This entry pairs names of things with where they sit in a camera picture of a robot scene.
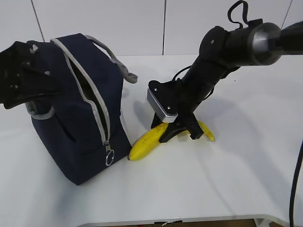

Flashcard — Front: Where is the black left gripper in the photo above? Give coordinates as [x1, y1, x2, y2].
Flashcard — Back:
[0, 41, 61, 109]

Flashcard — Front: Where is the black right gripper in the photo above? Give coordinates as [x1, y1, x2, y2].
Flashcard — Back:
[148, 79, 206, 143]

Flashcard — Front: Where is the yellow banana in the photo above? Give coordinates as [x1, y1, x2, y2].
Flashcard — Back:
[128, 120, 215, 161]

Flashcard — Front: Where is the navy blue lunch bag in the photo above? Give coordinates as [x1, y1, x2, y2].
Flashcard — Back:
[26, 34, 137, 185]

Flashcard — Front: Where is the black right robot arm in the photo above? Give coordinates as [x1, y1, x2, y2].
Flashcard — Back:
[147, 20, 303, 143]

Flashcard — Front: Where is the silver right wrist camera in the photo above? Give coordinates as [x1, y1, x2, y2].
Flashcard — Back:
[147, 89, 178, 123]

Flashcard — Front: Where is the black cable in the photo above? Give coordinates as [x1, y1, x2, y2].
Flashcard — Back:
[289, 139, 303, 227]

